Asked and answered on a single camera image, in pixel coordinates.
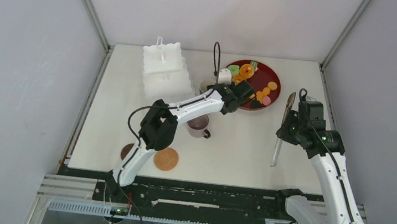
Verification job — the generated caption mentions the dark brown coaster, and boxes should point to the dark brown coaster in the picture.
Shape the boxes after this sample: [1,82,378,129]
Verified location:
[120,143,134,160]

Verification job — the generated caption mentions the orange donut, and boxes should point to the orange donut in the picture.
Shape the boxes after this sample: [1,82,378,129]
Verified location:
[239,64,255,79]

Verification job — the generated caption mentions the pink macaron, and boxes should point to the pink macaron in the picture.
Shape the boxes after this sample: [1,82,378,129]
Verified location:
[262,96,271,106]

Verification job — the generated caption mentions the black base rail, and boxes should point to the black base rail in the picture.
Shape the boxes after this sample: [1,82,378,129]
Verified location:
[54,166,313,224]

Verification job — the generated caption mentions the green striped cake slice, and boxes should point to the green striped cake slice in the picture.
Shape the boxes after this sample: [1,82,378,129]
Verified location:
[250,61,258,72]

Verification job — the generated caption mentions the green donut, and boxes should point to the green donut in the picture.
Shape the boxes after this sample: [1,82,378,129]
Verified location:
[228,65,240,77]

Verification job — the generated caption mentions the black mug white inside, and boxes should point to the black mug white inside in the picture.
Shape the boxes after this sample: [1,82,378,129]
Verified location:
[199,78,216,95]

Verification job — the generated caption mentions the tan macaron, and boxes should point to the tan macaron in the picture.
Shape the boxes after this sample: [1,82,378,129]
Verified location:
[267,81,278,91]

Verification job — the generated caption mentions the purple mug black handle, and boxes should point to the purple mug black handle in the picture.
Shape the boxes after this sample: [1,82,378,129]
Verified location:
[187,114,212,139]

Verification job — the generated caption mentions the red round tray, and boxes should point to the red round tray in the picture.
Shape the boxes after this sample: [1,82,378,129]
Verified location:
[227,60,281,111]

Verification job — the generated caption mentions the white cable duct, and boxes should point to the white cable duct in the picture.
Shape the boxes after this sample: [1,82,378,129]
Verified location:
[48,199,268,224]

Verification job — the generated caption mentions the light brown coaster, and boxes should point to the light brown coaster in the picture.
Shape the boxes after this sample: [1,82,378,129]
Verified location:
[153,148,179,171]

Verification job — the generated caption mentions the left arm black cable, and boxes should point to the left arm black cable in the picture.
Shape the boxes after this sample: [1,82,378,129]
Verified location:
[116,32,229,202]

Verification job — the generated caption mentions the white tiered dessert stand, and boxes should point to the white tiered dessert stand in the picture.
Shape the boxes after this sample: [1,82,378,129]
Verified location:
[142,36,195,103]

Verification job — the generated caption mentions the metal tongs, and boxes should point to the metal tongs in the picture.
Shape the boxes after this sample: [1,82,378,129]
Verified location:
[270,92,296,167]

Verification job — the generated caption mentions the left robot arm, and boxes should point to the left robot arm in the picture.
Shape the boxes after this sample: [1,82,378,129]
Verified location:
[105,80,254,202]

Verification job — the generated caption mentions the black cookie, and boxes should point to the black cookie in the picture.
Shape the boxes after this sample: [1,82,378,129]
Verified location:
[250,100,262,109]

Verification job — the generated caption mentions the orange cream cupcake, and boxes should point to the orange cream cupcake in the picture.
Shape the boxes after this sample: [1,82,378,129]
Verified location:
[232,75,246,85]

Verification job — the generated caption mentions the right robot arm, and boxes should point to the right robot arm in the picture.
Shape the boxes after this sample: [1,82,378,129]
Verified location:
[274,94,365,224]

